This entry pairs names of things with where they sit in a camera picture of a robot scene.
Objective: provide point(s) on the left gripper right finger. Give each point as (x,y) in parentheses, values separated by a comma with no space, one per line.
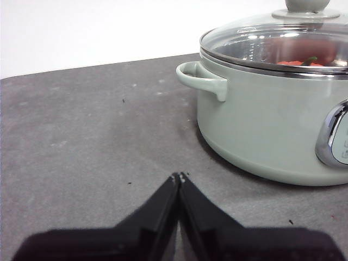
(244,244)

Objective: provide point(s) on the small orange pumpkin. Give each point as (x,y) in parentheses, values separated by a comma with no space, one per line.
(291,63)

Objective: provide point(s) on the pale green electric pot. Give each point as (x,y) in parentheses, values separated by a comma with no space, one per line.
(258,130)

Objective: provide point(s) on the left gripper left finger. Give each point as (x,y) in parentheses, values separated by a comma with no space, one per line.
(122,242)

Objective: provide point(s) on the glass lid with green knob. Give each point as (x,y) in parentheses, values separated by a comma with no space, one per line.
(244,40)

